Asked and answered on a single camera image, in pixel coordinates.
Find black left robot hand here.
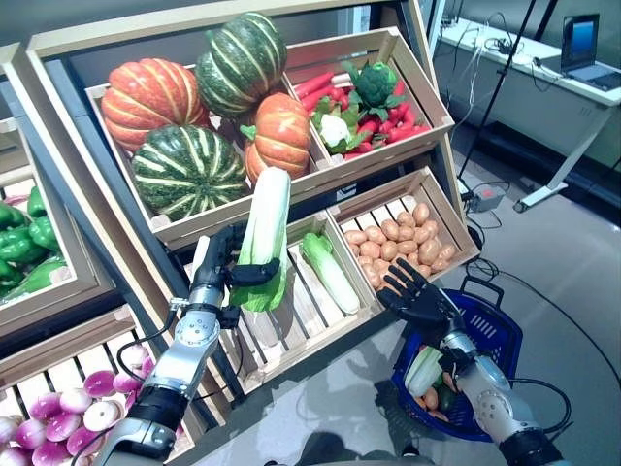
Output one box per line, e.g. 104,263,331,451
191,223,282,291

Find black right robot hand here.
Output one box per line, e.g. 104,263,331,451
376,256,467,344

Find napa cabbage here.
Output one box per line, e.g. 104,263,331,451
300,232,362,316
405,345,443,397
228,167,293,314

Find blue plastic shopping basket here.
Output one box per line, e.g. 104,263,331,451
390,275,524,444

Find wide wooden crate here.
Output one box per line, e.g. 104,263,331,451
84,65,331,244

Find big brown potato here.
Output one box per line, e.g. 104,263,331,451
418,237,442,266

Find green striped pumpkin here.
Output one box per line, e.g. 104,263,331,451
130,124,249,223
194,12,288,119

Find wooden slat crate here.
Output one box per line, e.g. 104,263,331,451
327,166,481,292
283,26,456,169
181,213,384,397
0,116,106,316
0,305,195,466

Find grey box with red button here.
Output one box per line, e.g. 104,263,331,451
473,186,508,214

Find small orange pumpkin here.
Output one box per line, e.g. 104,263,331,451
240,91,311,184

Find red carrot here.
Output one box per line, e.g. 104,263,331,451
300,86,334,112
294,72,336,98
386,124,432,145

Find green bell pepper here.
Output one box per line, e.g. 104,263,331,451
0,259,23,287
28,216,62,252
4,256,67,300
0,227,48,266
0,201,30,232
27,186,49,218

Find large orange pumpkin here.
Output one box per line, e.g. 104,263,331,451
100,57,211,152

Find white cauliflower with leaves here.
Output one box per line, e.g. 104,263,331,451
310,96,370,156

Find white desk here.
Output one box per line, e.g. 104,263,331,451
436,17,621,215

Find black tripod pole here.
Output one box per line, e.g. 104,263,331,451
455,0,539,183

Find green broccoli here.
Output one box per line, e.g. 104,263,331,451
342,60,407,120

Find wooden display shelf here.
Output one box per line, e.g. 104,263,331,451
0,42,127,350
26,0,481,452

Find open laptop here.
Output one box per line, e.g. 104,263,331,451
547,13,621,91

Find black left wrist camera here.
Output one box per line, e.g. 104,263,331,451
220,305,243,331

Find long black floor cable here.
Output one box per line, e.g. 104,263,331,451
477,269,621,387

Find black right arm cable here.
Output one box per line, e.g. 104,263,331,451
507,378,573,433

